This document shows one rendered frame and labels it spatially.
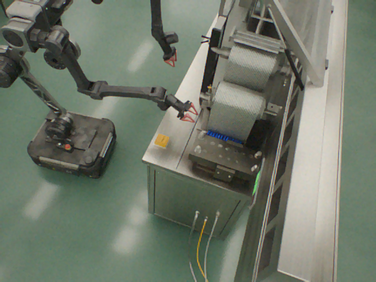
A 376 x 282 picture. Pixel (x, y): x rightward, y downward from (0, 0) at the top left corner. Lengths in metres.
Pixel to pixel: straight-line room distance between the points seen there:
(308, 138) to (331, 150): 0.33
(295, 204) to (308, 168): 0.13
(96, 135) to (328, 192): 1.99
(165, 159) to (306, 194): 1.01
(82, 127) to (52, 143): 0.27
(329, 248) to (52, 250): 1.99
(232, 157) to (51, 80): 2.45
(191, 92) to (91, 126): 1.06
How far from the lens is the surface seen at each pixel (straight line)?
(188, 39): 4.05
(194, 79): 2.18
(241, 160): 1.65
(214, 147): 1.66
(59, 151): 2.66
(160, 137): 1.79
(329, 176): 1.26
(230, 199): 1.79
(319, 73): 1.21
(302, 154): 0.97
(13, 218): 2.77
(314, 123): 1.07
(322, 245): 1.12
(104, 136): 2.67
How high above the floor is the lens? 2.39
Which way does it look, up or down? 55 degrees down
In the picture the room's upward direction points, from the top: 9 degrees clockwise
